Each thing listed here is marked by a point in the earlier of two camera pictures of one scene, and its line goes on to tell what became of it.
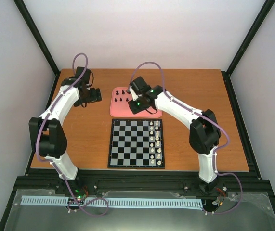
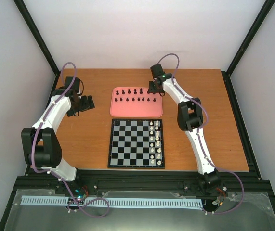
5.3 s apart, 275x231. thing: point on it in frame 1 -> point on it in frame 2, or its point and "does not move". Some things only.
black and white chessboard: (137, 143) does not move
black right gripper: (134, 110) -> (152, 90)
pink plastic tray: (119, 98) does not move
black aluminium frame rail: (48, 180) does not move
